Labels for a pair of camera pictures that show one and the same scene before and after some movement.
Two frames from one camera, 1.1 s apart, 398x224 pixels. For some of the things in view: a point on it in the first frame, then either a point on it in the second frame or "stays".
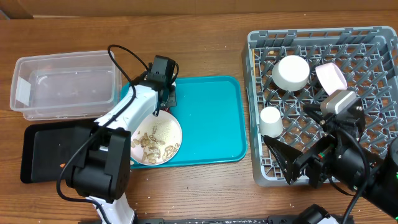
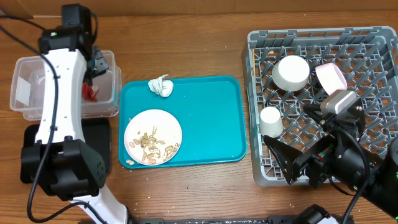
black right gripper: x=329 y=160 stays
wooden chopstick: x=254 y=63 stays
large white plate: x=156 y=140 stays
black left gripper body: x=171 y=101 to x=99 y=66
